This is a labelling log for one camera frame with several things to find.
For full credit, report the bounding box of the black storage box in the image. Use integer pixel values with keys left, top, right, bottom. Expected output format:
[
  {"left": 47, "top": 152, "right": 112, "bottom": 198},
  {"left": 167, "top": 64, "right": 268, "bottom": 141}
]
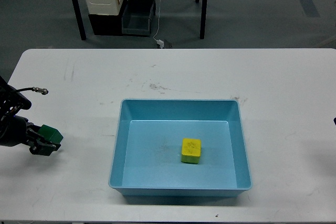
[{"left": 88, "top": 0, "right": 128, "bottom": 36}]

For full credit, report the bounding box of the white hanging cable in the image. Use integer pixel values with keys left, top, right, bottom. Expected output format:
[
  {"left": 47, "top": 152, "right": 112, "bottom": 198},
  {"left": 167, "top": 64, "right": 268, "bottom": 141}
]
[{"left": 153, "top": 0, "right": 163, "bottom": 41}]

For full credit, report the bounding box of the black table leg left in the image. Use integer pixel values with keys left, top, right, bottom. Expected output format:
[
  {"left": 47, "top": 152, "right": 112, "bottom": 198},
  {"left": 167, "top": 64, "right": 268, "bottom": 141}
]
[{"left": 71, "top": 0, "right": 86, "bottom": 40}]

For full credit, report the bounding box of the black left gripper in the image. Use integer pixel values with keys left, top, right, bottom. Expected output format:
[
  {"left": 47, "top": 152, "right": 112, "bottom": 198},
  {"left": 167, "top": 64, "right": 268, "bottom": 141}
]
[{"left": 1, "top": 116, "right": 61, "bottom": 156}]

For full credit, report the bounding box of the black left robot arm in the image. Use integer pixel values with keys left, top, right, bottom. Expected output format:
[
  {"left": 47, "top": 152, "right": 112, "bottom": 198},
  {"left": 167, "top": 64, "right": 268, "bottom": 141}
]
[{"left": 1, "top": 78, "right": 63, "bottom": 156}]

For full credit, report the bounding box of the yellow block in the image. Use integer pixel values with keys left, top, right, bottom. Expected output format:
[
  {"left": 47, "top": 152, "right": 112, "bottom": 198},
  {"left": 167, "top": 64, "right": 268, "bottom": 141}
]
[{"left": 181, "top": 138, "right": 202, "bottom": 164}]

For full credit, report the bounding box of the white power adapter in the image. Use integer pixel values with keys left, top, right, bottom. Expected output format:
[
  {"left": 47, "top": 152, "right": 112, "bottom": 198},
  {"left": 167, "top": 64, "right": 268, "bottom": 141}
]
[{"left": 156, "top": 39, "right": 165, "bottom": 49}]

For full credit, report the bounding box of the green block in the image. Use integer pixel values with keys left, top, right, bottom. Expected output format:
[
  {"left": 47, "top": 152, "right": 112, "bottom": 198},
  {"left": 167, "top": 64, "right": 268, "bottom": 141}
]
[{"left": 37, "top": 125, "right": 64, "bottom": 144}]

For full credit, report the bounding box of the blue plastic tray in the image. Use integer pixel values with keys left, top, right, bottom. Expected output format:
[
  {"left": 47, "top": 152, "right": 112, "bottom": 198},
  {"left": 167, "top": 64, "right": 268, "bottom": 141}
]
[{"left": 109, "top": 99, "right": 252, "bottom": 197}]

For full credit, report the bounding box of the grey plastic bin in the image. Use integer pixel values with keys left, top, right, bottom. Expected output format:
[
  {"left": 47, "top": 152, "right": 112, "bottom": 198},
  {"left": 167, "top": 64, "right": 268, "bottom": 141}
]
[{"left": 122, "top": 0, "right": 156, "bottom": 37}]

